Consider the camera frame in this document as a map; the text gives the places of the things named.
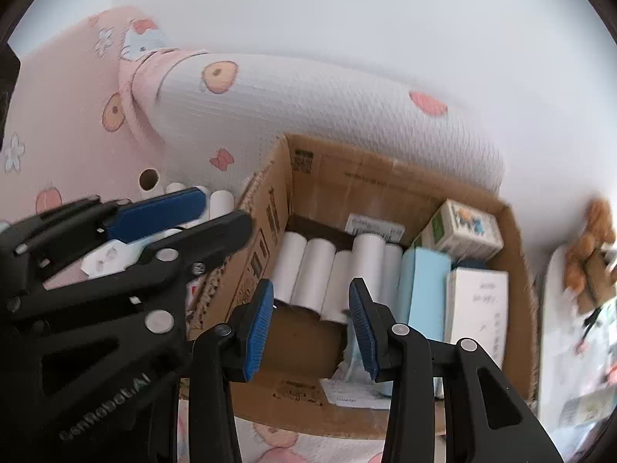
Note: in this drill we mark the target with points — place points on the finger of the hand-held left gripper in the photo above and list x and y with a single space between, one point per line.
212 236
159 212

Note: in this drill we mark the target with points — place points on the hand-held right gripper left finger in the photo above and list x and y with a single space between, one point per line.
258 333

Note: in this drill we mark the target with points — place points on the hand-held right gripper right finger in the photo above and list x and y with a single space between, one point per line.
362 333

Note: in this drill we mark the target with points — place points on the white paper roll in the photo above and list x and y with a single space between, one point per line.
318 270
221 202
393 267
337 289
289 265
176 187
369 258

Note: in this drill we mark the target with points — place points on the white red printed packet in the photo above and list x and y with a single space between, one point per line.
103 258

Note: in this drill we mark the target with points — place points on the light blue box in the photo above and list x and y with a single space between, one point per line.
424 289

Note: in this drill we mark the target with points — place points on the brown cardboard box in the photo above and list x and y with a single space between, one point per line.
347 173

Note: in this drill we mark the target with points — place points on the white crumpled wrapper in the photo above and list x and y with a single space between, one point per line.
347 378

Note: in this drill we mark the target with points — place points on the white labelled packet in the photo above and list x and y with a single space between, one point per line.
376 225

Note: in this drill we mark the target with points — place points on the white box with writing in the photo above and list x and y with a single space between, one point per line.
475 304

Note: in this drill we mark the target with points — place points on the white green cartoon box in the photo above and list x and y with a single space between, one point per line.
465 231

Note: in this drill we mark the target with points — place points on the pink printed blanket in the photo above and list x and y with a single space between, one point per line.
62 82

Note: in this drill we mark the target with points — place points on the white waffle blanket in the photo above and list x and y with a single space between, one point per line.
313 101

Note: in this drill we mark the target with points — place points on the brown plush toy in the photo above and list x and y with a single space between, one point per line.
590 241

